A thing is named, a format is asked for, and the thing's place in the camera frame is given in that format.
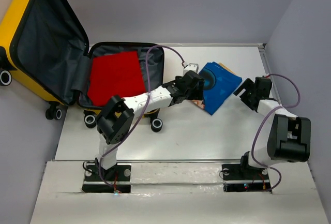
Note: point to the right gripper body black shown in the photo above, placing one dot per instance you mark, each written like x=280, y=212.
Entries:
x=246, y=97

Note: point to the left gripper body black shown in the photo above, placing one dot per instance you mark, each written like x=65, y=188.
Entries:
x=189, y=94

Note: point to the blue cartoon cloth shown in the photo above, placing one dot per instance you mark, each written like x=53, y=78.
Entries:
x=219, y=84

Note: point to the red cloth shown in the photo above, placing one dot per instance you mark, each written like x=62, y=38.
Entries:
x=117, y=74

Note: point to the yellow hard-shell suitcase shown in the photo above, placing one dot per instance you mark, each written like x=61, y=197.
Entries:
x=46, y=49

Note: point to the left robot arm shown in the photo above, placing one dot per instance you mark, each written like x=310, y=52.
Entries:
x=119, y=116

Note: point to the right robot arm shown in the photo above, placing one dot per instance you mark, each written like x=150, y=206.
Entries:
x=289, y=139

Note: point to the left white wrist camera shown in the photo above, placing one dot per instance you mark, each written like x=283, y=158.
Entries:
x=191, y=67

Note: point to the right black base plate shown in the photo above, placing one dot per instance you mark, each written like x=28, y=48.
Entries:
x=236, y=179

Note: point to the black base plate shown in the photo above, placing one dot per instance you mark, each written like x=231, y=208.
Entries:
x=116, y=180
x=236, y=179

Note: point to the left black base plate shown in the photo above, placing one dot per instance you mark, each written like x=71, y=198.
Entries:
x=116, y=180

